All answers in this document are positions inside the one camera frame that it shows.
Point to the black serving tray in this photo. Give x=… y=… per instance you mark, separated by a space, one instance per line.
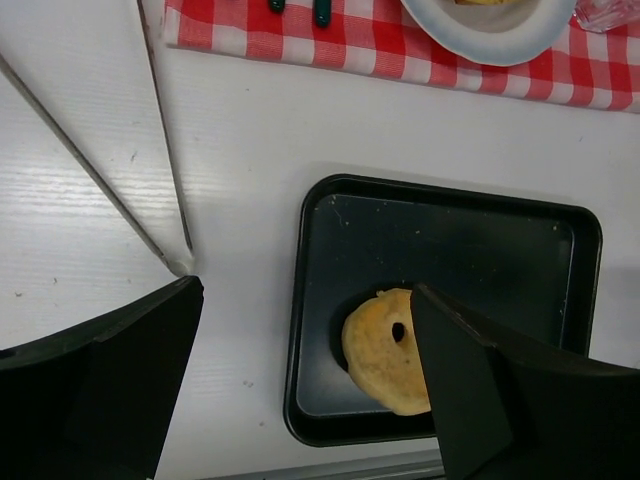
x=528 y=264

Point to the gold spoon black handle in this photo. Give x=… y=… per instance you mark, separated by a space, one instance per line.
x=322 y=11

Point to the red checkered cloth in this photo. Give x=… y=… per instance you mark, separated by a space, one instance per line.
x=378 y=38

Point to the clear drinking glass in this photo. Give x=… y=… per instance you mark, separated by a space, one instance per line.
x=603 y=15

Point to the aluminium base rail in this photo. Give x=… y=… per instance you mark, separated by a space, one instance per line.
x=416 y=465

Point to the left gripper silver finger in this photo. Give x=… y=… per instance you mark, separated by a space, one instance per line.
x=173 y=164
x=176 y=267

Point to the white round plate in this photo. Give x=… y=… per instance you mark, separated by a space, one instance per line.
x=499 y=34

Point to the flat bread with hole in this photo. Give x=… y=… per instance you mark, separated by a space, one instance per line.
x=380 y=348

